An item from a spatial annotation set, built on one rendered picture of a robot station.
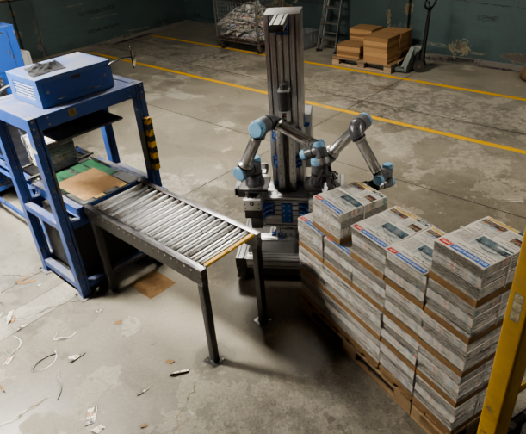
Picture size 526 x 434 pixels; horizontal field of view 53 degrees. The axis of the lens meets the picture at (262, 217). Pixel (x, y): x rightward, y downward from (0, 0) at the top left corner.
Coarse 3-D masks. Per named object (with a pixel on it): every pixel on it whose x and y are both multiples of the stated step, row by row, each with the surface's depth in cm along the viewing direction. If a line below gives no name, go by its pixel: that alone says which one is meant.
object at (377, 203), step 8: (344, 184) 344; (352, 184) 343; (360, 184) 342; (352, 192) 335; (360, 192) 334; (368, 192) 333; (376, 192) 333; (368, 200) 326; (376, 200) 325; (384, 200) 328; (368, 208) 324; (376, 208) 328; (384, 208) 332; (368, 216) 327
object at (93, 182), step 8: (80, 176) 441; (88, 176) 440; (96, 176) 439; (104, 176) 438; (64, 184) 429; (72, 184) 428; (80, 184) 427; (88, 184) 426; (96, 184) 425; (104, 184) 425; (112, 184) 424; (72, 192) 417; (80, 192) 416; (88, 192) 415; (96, 192) 414
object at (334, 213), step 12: (324, 192) 337; (336, 192) 337; (324, 204) 325; (336, 204) 323; (348, 204) 323; (324, 216) 331; (336, 216) 317; (348, 216) 317; (324, 228) 335; (336, 228) 323; (348, 228) 323
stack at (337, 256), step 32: (320, 256) 348; (320, 288) 364; (352, 288) 326; (384, 288) 296; (352, 320) 338; (384, 320) 306; (416, 320) 279; (352, 352) 352; (384, 352) 317; (416, 352) 289; (384, 384) 333
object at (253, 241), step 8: (144, 184) 422; (152, 184) 419; (168, 192) 406; (184, 200) 394; (200, 208) 382; (208, 208) 381; (216, 216) 371; (224, 216) 370; (232, 224) 361; (240, 224) 360; (248, 232) 353; (256, 232) 350; (248, 240) 357; (256, 240) 351; (256, 248) 355
